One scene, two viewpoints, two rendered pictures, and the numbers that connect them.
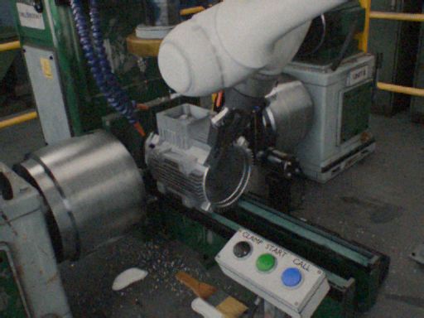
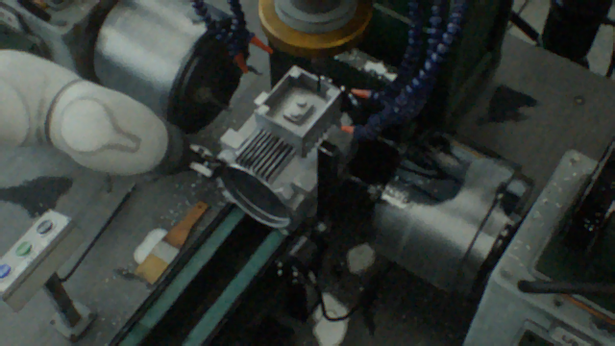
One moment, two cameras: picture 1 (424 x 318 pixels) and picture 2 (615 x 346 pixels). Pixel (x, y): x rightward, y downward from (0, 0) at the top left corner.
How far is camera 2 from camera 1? 1.42 m
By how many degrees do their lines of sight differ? 61
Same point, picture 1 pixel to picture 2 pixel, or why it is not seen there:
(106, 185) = (135, 78)
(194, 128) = (264, 122)
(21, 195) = (54, 25)
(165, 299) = (163, 201)
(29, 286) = not seen: hidden behind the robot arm
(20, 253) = (55, 56)
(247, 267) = (28, 236)
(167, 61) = not seen: outside the picture
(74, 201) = (106, 62)
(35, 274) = not seen: hidden behind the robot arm
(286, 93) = (430, 222)
